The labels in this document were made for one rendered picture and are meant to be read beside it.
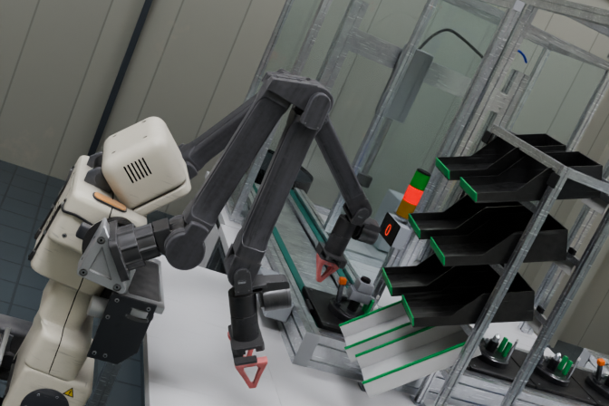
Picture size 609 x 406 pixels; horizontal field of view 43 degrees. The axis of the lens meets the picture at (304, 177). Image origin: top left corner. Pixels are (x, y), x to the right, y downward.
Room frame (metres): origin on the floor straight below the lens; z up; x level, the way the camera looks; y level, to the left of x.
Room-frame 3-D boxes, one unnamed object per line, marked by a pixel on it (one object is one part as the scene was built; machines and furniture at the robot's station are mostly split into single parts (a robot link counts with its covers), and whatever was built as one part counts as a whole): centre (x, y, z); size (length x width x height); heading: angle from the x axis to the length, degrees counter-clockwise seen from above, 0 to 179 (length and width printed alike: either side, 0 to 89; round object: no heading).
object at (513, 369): (2.34, -0.76, 1.01); 0.24 x 0.24 x 0.13; 20
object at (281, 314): (2.17, -0.05, 0.93); 0.21 x 0.07 x 0.06; 20
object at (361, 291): (2.17, -0.29, 1.06); 0.08 x 0.04 x 0.07; 107
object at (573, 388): (2.42, -0.99, 1.01); 0.24 x 0.24 x 0.13; 20
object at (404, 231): (2.39, -0.33, 1.29); 0.12 x 0.05 x 0.25; 20
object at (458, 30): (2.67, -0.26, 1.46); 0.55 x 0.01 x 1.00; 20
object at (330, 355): (2.33, -0.74, 0.91); 1.24 x 0.33 x 0.10; 110
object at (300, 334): (2.38, -0.05, 0.91); 0.89 x 0.06 x 0.11; 20
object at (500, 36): (2.40, -0.36, 1.46); 0.03 x 0.03 x 1.00; 20
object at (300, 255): (2.46, -0.20, 0.91); 0.84 x 0.28 x 0.10; 20
